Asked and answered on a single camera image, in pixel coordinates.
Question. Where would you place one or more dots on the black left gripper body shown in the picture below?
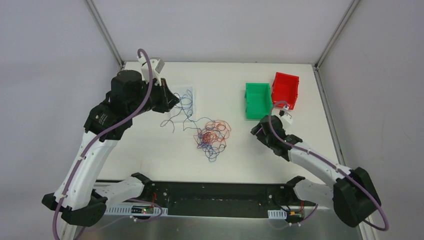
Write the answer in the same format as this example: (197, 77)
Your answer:
(165, 97)

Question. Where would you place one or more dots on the clear plastic bin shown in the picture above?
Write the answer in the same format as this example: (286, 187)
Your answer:
(185, 110)

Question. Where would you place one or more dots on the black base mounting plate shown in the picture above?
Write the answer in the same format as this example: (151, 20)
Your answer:
(210, 199)

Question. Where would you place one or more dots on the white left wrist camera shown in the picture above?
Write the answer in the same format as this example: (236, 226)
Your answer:
(157, 65)

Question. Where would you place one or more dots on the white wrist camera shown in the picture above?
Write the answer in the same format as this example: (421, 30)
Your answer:
(157, 65)
(285, 116)

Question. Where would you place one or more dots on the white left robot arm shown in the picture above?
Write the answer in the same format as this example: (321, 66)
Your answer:
(79, 203)

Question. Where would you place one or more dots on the green plastic bin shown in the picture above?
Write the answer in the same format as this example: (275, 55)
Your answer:
(258, 100)

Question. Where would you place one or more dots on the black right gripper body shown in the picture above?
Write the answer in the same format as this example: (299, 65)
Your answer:
(262, 127)

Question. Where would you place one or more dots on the red plastic bin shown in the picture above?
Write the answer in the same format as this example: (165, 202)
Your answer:
(285, 88)

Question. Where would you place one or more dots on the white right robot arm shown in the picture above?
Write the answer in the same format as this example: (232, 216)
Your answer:
(350, 193)

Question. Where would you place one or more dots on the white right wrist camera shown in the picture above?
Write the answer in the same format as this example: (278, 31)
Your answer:
(285, 116)

